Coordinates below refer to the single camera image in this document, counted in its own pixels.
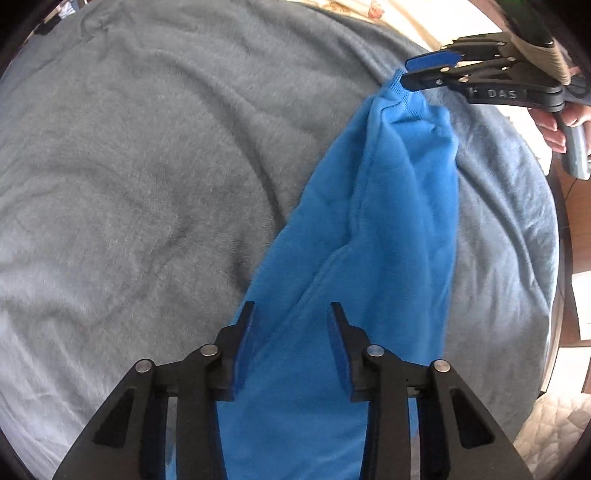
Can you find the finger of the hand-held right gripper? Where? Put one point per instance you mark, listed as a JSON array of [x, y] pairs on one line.
[[418, 81], [434, 60]]

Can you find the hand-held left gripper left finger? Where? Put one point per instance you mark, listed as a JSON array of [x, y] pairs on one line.
[[244, 353]]

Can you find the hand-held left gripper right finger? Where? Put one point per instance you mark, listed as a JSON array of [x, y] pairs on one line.
[[339, 353]]

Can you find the blue fleece pants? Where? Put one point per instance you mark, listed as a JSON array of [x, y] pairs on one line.
[[369, 207]]

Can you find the person's right hand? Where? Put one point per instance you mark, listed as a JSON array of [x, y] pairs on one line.
[[551, 131]]

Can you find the cream floral bedsheet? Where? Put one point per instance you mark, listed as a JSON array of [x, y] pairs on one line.
[[415, 18]]

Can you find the grey fleece blanket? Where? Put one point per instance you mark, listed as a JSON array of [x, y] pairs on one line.
[[138, 161]]

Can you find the cream quilted mat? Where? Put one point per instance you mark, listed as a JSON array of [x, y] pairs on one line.
[[558, 424]]

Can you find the wooden bed frame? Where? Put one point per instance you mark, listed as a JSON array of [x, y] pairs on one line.
[[579, 221]]

